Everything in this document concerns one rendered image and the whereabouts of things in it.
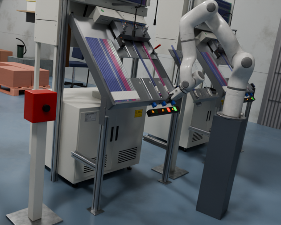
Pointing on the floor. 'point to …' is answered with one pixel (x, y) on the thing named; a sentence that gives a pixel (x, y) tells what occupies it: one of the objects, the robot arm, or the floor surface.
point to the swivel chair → (76, 53)
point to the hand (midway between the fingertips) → (168, 100)
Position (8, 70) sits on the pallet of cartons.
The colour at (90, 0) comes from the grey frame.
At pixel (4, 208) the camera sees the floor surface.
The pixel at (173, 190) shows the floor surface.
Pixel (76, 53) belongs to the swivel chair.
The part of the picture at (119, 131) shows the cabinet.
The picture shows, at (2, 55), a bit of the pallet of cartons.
